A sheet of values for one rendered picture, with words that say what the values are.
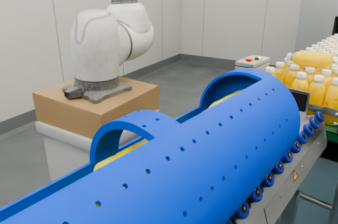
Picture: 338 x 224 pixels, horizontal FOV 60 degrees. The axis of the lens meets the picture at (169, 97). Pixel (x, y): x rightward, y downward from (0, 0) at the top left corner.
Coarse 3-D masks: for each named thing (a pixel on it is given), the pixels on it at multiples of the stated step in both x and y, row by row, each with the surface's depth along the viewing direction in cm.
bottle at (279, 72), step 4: (276, 68) 146; (280, 68) 145; (276, 72) 145; (280, 72) 144; (284, 72) 145; (276, 76) 145; (280, 76) 144; (284, 76) 145; (280, 80) 145; (284, 80) 146
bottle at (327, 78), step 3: (324, 75) 132; (327, 75) 132; (330, 75) 132; (324, 78) 132; (327, 78) 131; (330, 78) 132; (324, 81) 132; (327, 81) 131; (330, 81) 131; (327, 84) 131; (330, 84) 132; (327, 87) 132
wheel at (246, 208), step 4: (244, 204) 68; (240, 208) 67; (244, 208) 68; (248, 208) 69; (236, 212) 67; (240, 212) 66; (244, 212) 67; (248, 212) 68; (236, 216) 67; (240, 216) 66; (244, 216) 67
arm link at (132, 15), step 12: (120, 0) 106; (132, 0) 107; (120, 12) 105; (132, 12) 106; (144, 12) 110; (120, 24) 104; (132, 24) 106; (144, 24) 110; (132, 36) 105; (144, 36) 111; (132, 48) 106; (144, 48) 114
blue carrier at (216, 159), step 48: (240, 96) 64; (288, 96) 75; (96, 144) 58; (144, 144) 44; (192, 144) 48; (240, 144) 55; (288, 144) 73; (48, 192) 54; (96, 192) 35; (144, 192) 38; (192, 192) 43; (240, 192) 54
